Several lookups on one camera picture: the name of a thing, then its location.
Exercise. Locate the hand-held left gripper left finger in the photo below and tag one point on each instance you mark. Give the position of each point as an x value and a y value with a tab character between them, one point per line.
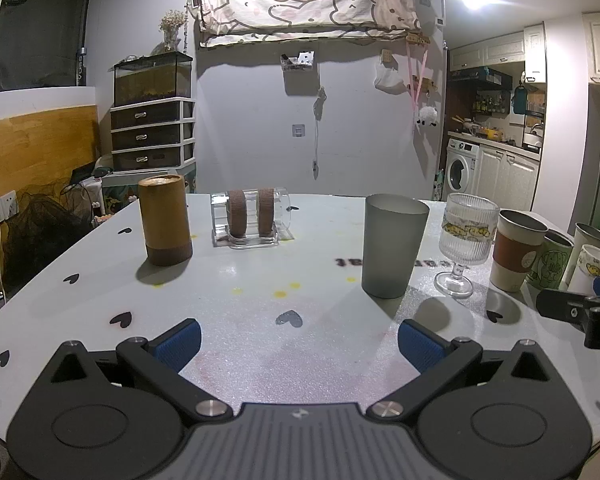
177	342

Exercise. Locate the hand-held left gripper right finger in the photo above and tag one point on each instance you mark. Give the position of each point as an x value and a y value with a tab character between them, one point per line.
421	345

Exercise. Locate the clear glass cup brown bands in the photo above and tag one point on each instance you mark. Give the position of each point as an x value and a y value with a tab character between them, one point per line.
266	210

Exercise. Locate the small white printed cup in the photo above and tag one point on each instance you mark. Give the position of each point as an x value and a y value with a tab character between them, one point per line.
597	262

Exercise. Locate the green printed cup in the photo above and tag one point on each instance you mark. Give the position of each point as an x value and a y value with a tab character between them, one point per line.
550	262

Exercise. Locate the tall white cup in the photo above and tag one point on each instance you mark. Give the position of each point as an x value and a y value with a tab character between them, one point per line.
587	240

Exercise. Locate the white cup brown sleeve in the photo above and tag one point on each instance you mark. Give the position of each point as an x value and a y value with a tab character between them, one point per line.
517	255

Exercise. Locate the grey frosted plastic cup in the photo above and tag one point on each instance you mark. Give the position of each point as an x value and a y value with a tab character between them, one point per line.
392	245

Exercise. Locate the brown bamboo cup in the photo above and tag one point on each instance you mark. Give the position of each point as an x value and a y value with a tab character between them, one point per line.
165	220

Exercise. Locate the ribbed stemmed glass yellow print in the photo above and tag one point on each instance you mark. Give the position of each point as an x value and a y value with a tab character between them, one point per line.
467	232

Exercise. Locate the clear acrylic stand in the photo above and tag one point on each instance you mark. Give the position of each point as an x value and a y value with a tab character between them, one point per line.
220	227

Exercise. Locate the white lower kitchen cabinets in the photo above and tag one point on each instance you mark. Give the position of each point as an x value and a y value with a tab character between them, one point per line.
507	175

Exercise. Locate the white kitchen cabinets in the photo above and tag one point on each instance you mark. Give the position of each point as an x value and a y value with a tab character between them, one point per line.
507	175
490	52

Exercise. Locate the white washing machine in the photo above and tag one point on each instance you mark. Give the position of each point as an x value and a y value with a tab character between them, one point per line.
461	167

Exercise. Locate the black mesh net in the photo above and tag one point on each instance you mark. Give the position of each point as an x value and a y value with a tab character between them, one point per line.
40	235

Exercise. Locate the white plastic drawer unit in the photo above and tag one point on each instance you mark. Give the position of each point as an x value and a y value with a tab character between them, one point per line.
152	132

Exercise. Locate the white power outlet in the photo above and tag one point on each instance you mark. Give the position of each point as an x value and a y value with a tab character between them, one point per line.
0	207

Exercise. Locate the white plush sheep toy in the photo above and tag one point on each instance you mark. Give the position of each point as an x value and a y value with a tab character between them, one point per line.
426	116

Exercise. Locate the black range hood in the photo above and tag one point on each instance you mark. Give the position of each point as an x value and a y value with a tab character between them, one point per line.
480	76

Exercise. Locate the white upper kitchen cabinets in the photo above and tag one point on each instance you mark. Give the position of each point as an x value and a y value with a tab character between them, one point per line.
490	52

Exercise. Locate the glass fish tank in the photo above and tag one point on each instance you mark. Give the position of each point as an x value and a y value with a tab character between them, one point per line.
152	80

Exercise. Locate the pink ribbon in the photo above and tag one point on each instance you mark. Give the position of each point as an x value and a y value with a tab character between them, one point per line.
419	80

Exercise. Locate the white face mask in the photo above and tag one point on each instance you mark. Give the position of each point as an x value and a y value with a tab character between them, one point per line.
387	79

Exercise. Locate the dried flowers in vase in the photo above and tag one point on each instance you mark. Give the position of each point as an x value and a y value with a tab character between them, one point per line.
172	27

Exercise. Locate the dark window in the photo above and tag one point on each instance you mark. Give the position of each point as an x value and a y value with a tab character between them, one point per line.
40	30

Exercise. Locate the printed cartoon blanket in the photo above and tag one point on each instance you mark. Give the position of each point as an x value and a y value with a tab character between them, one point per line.
305	2

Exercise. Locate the grey wall socket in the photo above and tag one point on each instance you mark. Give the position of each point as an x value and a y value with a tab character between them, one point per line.
298	130

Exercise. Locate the small wooden wall tag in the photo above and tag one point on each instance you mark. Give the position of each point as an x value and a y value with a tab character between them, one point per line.
387	57

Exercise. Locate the clear wall shelf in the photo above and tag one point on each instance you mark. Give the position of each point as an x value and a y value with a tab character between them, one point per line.
297	60

